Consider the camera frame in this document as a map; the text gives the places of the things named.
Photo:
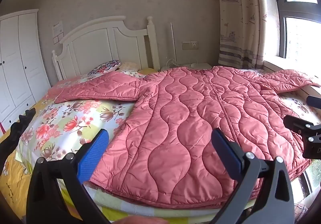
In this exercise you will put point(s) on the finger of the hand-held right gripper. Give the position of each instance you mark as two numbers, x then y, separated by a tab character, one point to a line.
296	123
314	101

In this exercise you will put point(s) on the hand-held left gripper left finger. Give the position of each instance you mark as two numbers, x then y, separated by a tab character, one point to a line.
94	153

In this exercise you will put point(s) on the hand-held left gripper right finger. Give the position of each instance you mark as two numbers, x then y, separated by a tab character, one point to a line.
227	151

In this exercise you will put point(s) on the pink quilted jacket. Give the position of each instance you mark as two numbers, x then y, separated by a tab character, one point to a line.
188	126

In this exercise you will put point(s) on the floral bedspread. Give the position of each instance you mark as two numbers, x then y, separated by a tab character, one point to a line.
62	118

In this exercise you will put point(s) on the patterned purple pillow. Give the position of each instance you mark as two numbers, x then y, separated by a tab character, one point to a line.
105	67

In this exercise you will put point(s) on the white nightstand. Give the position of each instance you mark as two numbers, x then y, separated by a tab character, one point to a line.
200	65

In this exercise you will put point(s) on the cream pillow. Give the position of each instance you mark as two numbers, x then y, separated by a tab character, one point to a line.
129	66

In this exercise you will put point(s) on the yellow pillow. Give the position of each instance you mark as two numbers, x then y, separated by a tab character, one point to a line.
148	71

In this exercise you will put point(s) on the white wooden headboard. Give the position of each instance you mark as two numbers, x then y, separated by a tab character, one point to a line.
100	43

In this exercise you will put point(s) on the printed beige curtain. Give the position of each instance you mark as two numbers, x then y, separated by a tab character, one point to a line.
240	13

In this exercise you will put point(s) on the white wardrobe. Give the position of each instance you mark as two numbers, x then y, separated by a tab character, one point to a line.
17	63

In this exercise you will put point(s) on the thin metal lamp pole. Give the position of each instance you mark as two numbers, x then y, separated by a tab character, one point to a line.
173	43

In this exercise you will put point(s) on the window with dark frame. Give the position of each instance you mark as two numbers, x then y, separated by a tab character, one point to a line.
301	9

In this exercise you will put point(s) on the wall socket panel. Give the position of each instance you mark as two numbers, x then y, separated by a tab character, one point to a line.
190	45

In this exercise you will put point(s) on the paper sheet on wall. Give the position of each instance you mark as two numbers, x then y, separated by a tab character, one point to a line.
57	32

